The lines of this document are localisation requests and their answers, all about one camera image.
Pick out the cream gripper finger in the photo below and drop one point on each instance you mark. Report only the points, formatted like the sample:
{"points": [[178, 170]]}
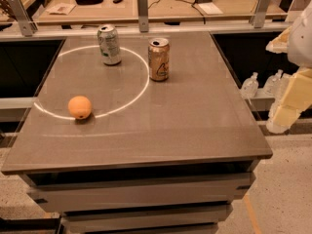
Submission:
{"points": [[279, 44], [293, 96]]}

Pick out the orange soda can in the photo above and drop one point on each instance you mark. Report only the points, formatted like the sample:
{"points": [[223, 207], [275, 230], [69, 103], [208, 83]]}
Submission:
{"points": [[158, 59]]}

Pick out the green and white soda can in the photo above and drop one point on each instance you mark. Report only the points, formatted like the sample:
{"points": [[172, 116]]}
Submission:
{"points": [[108, 41]]}

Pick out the clear pump bottle right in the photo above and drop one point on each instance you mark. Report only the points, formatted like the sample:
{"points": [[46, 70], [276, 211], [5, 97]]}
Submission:
{"points": [[272, 82]]}

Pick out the clear pump bottle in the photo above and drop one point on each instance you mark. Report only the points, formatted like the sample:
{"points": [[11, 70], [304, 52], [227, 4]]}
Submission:
{"points": [[272, 82], [249, 87]]}

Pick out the clear pump bottle left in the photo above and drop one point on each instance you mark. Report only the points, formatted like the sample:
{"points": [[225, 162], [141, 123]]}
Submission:
{"points": [[249, 87]]}

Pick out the white paper sheet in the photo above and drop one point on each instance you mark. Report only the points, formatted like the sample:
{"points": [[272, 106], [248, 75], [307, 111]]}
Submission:
{"points": [[210, 8]]}

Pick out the grey table base drawers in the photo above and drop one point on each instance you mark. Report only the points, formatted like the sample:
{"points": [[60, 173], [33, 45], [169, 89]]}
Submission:
{"points": [[150, 200]]}

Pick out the white tape circle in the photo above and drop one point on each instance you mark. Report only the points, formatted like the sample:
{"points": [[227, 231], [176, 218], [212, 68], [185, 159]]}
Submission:
{"points": [[80, 72]]}

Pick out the black object on back table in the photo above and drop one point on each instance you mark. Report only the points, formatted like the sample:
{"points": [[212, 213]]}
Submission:
{"points": [[88, 2]]}

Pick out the orange fruit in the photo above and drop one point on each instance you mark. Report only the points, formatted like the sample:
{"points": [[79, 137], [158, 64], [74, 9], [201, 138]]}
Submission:
{"points": [[79, 107]]}

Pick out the paper packet on back table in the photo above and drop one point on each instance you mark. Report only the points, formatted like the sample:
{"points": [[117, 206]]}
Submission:
{"points": [[61, 9]]}

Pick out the metal bracket right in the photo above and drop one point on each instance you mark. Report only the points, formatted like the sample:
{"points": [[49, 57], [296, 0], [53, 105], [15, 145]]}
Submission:
{"points": [[259, 13]]}

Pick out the metal bracket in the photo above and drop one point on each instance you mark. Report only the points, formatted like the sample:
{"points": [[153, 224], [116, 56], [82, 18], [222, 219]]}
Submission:
{"points": [[142, 11], [259, 13], [26, 25]]}

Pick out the metal bracket middle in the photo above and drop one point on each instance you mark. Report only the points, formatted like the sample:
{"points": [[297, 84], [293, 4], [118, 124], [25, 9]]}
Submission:
{"points": [[142, 11]]}

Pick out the metal bracket left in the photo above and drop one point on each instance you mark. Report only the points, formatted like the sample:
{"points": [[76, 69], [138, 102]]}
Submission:
{"points": [[26, 25]]}

